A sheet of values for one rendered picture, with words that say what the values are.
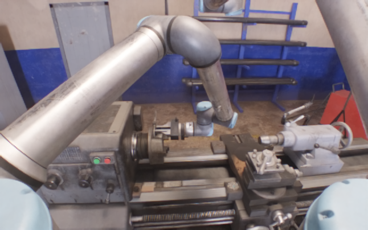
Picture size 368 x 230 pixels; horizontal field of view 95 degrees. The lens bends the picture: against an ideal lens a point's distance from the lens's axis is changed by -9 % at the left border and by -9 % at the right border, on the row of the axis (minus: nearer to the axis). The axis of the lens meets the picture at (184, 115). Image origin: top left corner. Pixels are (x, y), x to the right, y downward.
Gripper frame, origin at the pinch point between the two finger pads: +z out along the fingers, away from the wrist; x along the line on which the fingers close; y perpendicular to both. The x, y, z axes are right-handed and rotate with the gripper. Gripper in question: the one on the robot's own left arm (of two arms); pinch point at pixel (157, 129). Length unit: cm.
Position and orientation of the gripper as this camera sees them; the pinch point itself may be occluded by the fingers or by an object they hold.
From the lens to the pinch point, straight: 116.5
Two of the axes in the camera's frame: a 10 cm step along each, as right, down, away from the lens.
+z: -10.0, 0.2, 0.1
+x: 0.1, 7.4, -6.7
